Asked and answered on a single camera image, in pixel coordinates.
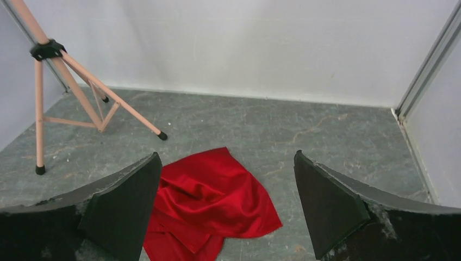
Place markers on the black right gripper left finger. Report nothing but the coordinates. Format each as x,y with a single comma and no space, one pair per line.
108,217

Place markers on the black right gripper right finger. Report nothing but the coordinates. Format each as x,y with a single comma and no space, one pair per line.
350,220

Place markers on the red cloth napkin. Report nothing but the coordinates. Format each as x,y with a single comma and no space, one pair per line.
202,200

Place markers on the pink music stand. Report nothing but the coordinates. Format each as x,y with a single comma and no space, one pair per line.
47,49

